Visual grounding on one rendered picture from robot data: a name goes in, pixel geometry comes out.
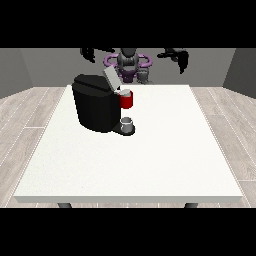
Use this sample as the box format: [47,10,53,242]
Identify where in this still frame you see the red pod holder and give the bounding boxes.
[118,89,134,110]

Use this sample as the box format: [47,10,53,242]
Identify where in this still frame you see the black coffee machine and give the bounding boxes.
[71,73,136,136]

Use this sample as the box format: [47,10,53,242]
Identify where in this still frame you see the pale grey machine lid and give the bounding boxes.
[102,65,122,91]

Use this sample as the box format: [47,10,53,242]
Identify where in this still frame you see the small grey coffee pod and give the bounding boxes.
[136,68,150,85]

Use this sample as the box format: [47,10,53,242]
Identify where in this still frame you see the small grey cup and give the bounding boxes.
[119,116,135,134]

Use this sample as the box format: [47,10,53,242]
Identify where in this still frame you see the grey robot trunk purple rings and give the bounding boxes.
[103,48,154,84]

